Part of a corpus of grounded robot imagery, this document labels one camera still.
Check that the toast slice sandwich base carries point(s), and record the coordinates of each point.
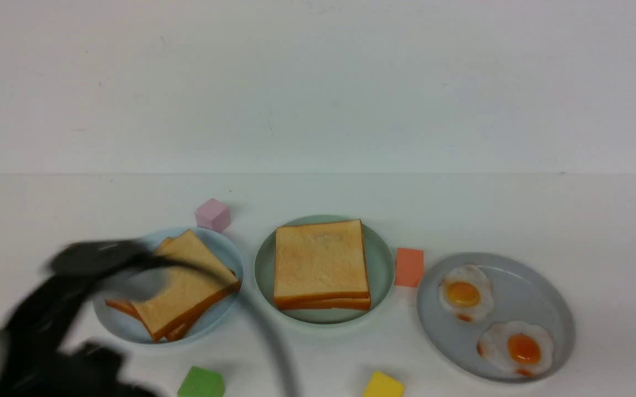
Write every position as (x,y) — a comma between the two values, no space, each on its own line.
(335,303)

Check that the toast bread slice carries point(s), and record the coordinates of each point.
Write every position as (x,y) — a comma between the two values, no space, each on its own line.
(320,261)
(187,294)
(126,307)

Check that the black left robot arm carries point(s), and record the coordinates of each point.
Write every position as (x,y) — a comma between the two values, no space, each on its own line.
(31,360)

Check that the fried egg toy front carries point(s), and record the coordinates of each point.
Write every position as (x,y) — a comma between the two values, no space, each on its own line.
(518,348)

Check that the fried egg toy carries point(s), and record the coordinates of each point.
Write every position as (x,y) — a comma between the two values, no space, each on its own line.
(466,293)
(518,348)

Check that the grey egg plate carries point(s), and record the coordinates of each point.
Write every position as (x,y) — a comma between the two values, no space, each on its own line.
(520,293)

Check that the fried egg toy back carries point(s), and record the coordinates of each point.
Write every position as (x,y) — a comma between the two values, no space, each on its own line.
(466,293)

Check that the orange wooden block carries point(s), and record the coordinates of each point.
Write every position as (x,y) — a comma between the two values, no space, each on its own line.
(409,267)

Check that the yellow wooden block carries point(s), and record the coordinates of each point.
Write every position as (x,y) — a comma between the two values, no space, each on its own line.
(382,385)

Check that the green wooden block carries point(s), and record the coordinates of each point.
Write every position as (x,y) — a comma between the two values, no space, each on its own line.
(202,382)

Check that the pink wooden block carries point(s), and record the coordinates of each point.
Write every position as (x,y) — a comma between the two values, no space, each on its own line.
(214,215)

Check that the light blue bread plate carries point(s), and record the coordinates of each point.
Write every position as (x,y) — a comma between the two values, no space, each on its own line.
(129,329)

